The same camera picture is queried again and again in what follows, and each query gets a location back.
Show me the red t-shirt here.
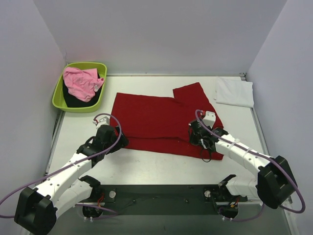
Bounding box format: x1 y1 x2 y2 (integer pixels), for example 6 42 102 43
110 82 223 161

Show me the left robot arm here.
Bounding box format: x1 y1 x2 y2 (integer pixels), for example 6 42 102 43
14 124 129 235

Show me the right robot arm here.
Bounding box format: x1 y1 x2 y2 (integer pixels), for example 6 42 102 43
189 120 297 209

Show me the black t-shirt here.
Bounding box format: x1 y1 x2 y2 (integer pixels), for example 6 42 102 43
63 81 101 107

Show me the folded white t-shirt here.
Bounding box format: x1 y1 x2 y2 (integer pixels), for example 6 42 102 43
215 77 254 108

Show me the pink t-shirt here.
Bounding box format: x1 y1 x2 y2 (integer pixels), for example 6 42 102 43
63 67 105 102

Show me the lime green plastic bin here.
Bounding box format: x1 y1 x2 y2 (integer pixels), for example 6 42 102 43
52 62 108 113

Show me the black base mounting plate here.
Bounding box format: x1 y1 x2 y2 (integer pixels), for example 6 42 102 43
83 185 247 215

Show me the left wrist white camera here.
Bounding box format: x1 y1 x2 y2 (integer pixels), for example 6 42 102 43
92 117 110 129

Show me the wrist white camera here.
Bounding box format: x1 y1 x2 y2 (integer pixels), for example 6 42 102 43
92 117 110 129
201 111 216 128

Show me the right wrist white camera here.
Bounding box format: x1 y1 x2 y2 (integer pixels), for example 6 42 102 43
201 111 216 128

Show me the aluminium table edge rail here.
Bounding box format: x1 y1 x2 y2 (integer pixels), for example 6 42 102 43
241 72 277 160

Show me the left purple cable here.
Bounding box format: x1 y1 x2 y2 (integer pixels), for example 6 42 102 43
0 113 122 220

